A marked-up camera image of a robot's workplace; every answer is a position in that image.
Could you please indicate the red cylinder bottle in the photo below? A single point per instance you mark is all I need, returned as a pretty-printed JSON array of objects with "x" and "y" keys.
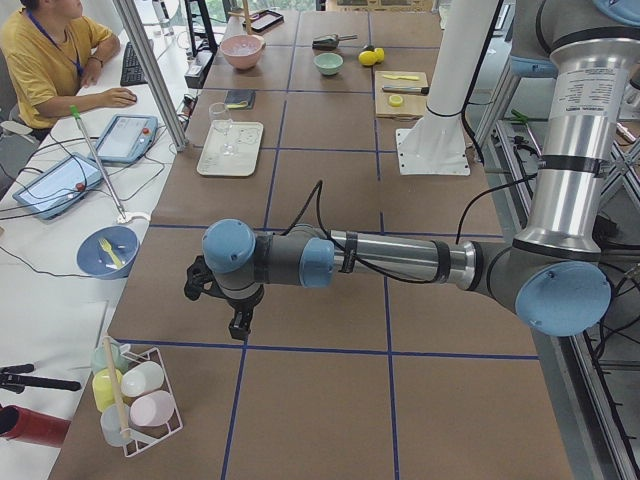
[{"x": 33, "y": 427}]

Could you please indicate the grey folded cloth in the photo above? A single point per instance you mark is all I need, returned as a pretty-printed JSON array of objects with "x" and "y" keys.
[{"x": 240, "y": 99}]

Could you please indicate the pink plastic cup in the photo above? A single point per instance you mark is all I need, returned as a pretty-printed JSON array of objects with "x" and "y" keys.
[{"x": 153, "y": 409}]

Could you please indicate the person in yellow shirt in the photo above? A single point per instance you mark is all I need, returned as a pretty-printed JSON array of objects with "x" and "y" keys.
[{"x": 52, "y": 50}]

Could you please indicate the yellow lemon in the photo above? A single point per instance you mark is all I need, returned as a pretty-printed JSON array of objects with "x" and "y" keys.
[
  {"x": 368, "y": 58},
  {"x": 380, "y": 54}
]

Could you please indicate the pink bowl with ice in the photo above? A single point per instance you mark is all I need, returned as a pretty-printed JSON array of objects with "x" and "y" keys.
[{"x": 243, "y": 51}]

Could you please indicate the mint green bowl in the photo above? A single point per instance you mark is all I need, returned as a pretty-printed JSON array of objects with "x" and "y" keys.
[{"x": 328, "y": 64}]

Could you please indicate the yellow plastic knife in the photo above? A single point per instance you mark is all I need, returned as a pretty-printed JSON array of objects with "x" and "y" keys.
[{"x": 401, "y": 77}]

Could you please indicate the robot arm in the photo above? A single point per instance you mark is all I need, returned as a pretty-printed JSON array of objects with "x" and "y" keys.
[{"x": 548, "y": 275}]

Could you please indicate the white plastic cup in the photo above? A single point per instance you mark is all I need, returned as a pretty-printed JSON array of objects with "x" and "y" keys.
[{"x": 143, "y": 378}]

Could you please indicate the lemon half slice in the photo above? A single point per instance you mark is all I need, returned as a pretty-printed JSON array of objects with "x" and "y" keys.
[{"x": 395, "y": 100}]

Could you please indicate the black tripod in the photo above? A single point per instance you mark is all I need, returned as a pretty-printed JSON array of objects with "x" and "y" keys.
[{"x": 16, "y": 378}]

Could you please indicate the aluminium frame post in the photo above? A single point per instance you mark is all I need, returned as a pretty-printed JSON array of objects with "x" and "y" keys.
[{"x": 135, "y": 30}]

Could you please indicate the clear wine glass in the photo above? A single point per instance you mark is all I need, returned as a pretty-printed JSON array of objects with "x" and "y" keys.
[{"x": 222, "y": 122}]

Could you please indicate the far blue teach pendant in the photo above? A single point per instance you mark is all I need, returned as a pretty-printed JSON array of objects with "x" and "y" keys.
[{"x": 126, "y": 138}]

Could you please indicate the cream bear tray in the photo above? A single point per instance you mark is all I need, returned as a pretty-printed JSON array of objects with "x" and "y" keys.
[{"x": 246, "y": 137}]

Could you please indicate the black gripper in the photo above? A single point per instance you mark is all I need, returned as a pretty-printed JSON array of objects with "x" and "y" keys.
[{"x": 243, "y": 302}]

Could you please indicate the clear plastic cup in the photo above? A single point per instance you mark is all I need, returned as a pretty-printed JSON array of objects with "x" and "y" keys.
[{"x": 111, "y": 428}]

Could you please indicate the blue bowl with fork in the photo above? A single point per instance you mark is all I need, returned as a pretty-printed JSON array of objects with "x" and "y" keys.
[{"x": 108, "y": 253}]

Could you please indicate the black power strip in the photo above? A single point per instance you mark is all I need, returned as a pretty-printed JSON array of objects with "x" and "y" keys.
[{"x": 196, "y": 74}]

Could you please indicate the near blue teach pendant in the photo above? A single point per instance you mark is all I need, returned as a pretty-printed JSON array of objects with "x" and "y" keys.
[{"x": 59, "y": 187}]

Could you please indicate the black keyboard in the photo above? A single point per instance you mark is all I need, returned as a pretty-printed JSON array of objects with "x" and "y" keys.
[{"x": 132, "y": 73}]

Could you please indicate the white wire cup rack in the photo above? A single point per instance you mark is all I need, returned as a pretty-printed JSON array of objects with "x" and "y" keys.
[{"x": 119, "y": 359}]

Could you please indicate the blue teach pendant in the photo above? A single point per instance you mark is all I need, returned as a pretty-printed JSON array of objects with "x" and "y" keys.
[
  {"x": 126, "y": 138},
  {"x": 59, "y": 187}
]

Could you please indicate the metal stick green tip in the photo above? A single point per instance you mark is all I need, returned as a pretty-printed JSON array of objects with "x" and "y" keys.
[{"x": 124, "y": 216}]

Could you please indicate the dark serving tray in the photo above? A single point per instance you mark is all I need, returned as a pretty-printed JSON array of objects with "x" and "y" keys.
[{"x": 263, "y": 20}]

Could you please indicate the yellow plastic cup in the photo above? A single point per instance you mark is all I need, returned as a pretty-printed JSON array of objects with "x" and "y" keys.
[{"x": 102, "y": 390}]

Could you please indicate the metal ice scoop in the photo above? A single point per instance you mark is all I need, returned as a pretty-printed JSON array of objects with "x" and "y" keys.
[{"x": 331, "y": 42}]

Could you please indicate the wooden cutting board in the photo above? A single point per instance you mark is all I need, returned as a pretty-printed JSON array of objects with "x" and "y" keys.
[{"x": 414, "y": 106}]

